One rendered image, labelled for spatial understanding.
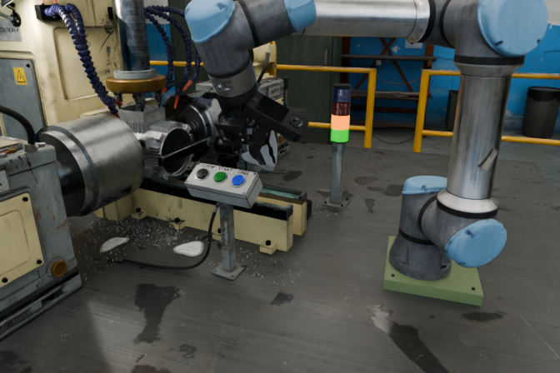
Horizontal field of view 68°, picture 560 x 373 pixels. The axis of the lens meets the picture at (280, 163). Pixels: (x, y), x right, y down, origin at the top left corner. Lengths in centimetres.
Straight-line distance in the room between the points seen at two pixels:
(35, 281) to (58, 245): 9
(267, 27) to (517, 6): 41
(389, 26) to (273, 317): 65
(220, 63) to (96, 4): 94
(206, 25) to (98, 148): 59
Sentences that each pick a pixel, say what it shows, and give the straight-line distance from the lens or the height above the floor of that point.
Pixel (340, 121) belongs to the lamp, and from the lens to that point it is 135.
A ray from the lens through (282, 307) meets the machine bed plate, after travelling 99.
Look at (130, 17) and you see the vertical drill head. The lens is 135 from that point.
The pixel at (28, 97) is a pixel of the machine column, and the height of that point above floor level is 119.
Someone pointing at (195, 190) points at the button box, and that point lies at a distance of 100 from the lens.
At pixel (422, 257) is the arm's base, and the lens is 106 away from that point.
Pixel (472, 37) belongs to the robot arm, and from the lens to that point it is 81.
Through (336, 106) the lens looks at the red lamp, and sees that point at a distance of 135.
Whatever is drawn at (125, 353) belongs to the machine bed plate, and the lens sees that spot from 94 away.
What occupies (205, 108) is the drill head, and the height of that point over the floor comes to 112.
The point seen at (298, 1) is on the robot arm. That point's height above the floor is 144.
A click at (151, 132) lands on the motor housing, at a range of 135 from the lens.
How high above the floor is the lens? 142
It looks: 19 degrees down
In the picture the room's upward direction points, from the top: straight up
